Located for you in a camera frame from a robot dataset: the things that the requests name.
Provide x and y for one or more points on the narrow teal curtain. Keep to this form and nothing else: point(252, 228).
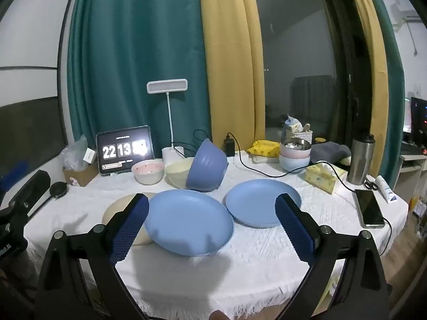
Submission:
point(392, 73)

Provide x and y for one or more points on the small white box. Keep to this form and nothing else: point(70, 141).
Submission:
point(90, 155)

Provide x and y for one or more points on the wide teal curtain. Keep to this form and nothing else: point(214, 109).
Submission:
point(133, 40)

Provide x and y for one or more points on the clear plastic bag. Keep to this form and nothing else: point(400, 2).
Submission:
point(73, 155)

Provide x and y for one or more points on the cream bowl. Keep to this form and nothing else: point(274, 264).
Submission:
point(176, 173)

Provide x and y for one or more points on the tablet with clock display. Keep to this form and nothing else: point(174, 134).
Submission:
point(123, 150)

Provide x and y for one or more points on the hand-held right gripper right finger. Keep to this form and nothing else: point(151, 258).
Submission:
point(297, 230)

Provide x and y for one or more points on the white air conditioner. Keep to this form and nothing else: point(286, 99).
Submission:
point(405, 18)

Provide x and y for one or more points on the small yellow lid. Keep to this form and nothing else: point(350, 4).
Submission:
point(320, 140)

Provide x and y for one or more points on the white desk lamp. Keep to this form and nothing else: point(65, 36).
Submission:
point(166, 86)

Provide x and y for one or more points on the white storage basket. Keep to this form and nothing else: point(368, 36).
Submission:
point(303, 137)

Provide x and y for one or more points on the white textured tablecloth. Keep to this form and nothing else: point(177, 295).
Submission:
point(216, 280)

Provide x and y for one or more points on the pink steel-lined bowl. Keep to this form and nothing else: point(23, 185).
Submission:
point(295, 151)

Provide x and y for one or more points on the black scissors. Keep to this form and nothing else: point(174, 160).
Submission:
point(370, 184)

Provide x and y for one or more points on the light blue bowl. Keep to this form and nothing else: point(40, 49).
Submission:
point(293, 166)

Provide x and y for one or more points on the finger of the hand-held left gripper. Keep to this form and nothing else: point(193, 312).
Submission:
point(13, 174)
point(33, 182)

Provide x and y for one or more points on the black power adapter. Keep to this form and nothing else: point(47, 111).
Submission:
point(230, 146)

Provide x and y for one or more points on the large blue bowl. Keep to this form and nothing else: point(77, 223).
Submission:
point(206, 166)

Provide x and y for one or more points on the white packet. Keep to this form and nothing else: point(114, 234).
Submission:
point(263, 160)

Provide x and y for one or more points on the narrow yellow curtain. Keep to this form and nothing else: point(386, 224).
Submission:
point(370, 56)

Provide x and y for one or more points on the grey folded cloth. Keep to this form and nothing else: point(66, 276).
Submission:
point(328, 151)

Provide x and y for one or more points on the stainless steel thermos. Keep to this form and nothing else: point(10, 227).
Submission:
point(360, 160)

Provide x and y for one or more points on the wooden utensil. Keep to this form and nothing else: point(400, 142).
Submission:
point(306, 127)

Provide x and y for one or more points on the beige plate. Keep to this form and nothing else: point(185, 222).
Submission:
point(115, 211)

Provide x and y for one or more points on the blue plate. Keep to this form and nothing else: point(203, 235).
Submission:
point(190, 223)
point(257, 203)

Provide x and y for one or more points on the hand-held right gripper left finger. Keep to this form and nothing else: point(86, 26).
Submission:
point(130, 228)

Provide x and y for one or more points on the person's right hand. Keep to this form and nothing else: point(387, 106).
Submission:
point(218, 315)

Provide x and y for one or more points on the yellow wipes packet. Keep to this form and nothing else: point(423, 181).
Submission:
point(263, 148)

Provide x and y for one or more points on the black round device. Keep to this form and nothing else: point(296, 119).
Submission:
point(59, 190)

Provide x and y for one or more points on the dark glass window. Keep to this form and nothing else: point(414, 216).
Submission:
point(293, 40)

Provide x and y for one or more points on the pink strawberry print bowl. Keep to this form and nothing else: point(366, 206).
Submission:
point(148, 173)

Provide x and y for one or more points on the white tube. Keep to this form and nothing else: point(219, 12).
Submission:
point(385, 188)

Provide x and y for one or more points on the yellow tissue box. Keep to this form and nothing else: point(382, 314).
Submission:
point(322, 178)

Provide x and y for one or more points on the wide yellow curtain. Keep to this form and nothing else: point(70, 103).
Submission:
point(227, 40)

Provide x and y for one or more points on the white side desk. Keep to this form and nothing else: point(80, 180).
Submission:
point(412, 163)

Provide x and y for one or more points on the black smartphone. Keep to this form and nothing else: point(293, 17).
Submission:
point(368, 208)

